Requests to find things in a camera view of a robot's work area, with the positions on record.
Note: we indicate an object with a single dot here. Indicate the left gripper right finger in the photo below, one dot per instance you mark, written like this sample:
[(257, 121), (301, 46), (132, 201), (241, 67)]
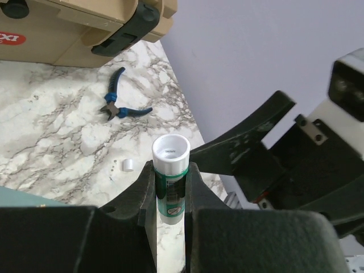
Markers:
[(222, 239)]

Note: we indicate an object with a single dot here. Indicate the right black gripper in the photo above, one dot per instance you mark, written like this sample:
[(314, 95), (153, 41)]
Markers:
[(309, 168)]

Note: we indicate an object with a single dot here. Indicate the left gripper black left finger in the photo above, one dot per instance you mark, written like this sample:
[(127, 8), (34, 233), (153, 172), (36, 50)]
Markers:
[(117, 237)]

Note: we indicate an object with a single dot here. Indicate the green white glue stick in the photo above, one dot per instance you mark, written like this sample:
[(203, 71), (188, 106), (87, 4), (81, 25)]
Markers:
[(170, 155)]

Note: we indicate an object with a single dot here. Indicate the white glue cap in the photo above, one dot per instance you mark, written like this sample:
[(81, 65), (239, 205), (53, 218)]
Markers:
[(128, 165)]

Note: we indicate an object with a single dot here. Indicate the teal envelope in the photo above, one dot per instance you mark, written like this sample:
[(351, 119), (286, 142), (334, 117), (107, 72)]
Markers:
[(13, 198)]

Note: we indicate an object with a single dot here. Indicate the blue black pliers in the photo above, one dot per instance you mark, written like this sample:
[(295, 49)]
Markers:
[(112, 107)]

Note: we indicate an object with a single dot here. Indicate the tan plastic toolbox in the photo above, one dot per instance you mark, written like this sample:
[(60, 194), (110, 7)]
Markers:
[(74, 33)]

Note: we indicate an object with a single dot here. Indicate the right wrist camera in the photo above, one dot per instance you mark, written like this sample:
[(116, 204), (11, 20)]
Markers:
[(342, 110)]

